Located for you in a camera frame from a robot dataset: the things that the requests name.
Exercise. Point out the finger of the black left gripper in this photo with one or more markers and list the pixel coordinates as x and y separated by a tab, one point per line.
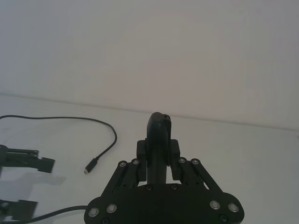
21	208
28	159

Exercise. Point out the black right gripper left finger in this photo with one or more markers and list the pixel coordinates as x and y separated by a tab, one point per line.
154	144

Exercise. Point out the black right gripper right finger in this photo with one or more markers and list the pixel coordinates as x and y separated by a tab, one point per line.
187	172

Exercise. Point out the white table cloth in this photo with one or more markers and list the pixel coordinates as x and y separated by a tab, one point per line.
233	158

